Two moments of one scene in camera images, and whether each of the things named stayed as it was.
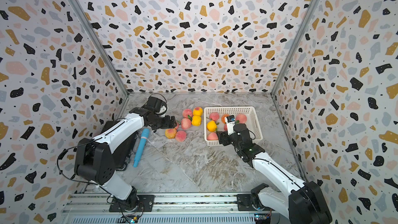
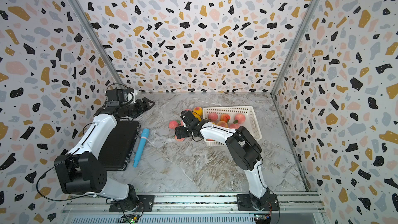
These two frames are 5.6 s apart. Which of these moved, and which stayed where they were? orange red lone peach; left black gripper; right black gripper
Moved: left black gripper; right black gripper
Stayed: orange red lone peach
